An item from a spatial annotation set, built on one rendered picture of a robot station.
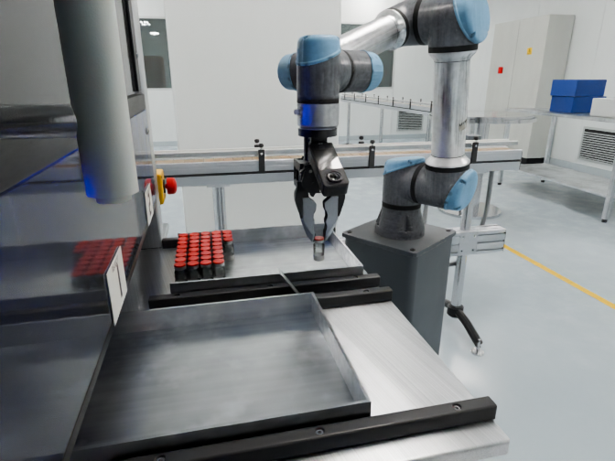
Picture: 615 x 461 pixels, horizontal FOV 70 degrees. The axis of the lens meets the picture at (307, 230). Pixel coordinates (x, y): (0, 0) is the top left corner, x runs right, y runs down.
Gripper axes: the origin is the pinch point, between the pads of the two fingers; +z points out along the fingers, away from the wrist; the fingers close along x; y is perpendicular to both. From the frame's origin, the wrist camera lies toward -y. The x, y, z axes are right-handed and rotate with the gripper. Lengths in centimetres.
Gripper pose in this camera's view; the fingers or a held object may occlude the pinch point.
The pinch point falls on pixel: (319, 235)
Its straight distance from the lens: 84.5
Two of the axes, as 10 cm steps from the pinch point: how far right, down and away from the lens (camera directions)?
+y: -2.3, -3.2, 9.2
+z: 0.0, 9.4, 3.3
